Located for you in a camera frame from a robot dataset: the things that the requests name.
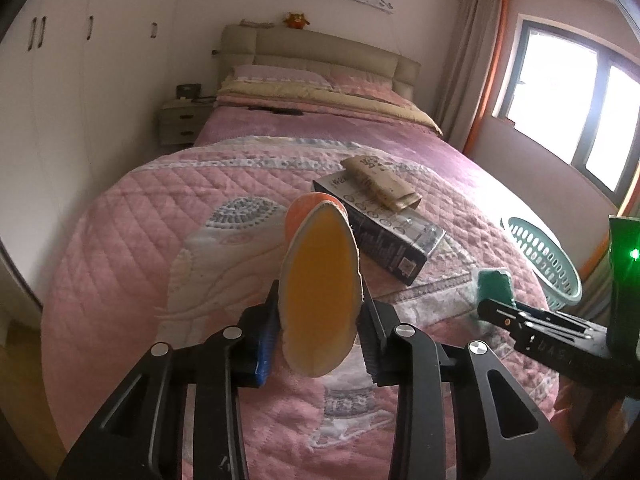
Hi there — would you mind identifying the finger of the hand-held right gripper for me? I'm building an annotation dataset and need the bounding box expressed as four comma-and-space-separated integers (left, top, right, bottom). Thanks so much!
475, 297, 609, 343

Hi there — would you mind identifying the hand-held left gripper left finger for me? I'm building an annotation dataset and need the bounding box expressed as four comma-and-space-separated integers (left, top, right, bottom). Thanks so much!
56, 280, 281, 480

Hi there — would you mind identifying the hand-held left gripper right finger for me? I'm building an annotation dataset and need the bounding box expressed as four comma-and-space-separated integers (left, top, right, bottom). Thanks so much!
356, 280, 583, 480

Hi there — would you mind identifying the green packet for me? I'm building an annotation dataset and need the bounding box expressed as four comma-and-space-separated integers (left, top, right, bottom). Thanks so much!
472, 267, 514, 311

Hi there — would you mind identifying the green plastic laundry basket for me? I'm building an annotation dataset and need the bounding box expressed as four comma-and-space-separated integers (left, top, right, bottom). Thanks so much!
500, 216, 584, 311

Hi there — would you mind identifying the large orange paper cup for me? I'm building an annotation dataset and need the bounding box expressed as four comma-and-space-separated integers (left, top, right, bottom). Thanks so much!
278, 192, 365, 377

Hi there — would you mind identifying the person's right forearm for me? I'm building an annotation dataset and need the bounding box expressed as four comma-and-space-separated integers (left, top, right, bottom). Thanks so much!
554, 385, 633, 480

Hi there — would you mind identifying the black carton with white end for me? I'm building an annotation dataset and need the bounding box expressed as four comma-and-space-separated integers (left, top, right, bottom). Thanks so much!
312, 176, 447, 287

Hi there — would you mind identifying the pink patchwork quilt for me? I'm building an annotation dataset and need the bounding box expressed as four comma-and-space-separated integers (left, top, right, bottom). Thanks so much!
42, 135, 566, 480

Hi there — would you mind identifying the brown paper bag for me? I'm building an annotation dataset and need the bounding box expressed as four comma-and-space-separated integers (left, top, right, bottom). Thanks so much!
340, 155, 421, 214

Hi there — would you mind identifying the dark framed window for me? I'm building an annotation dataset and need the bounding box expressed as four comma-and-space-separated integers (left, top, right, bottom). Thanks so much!
492, 16, 640, 207

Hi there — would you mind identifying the bed with beige headboard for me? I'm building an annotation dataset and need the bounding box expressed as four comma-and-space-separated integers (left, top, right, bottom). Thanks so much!
42, 22, 621, 480

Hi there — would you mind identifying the beige nightstand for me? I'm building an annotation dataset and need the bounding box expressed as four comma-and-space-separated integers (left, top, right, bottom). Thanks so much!
159, 97, 216, 147

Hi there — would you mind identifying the beige and orange curtain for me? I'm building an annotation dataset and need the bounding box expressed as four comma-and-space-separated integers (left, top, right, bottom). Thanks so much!
434, 0, 512, 157

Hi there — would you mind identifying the pink pillow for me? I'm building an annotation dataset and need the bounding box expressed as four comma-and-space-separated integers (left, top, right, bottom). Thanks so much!
232, 63, 332, 87
329, 72, 417, 107

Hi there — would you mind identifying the white wardrobe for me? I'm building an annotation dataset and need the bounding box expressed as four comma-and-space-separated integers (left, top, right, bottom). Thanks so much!
0, 0, 217, 311

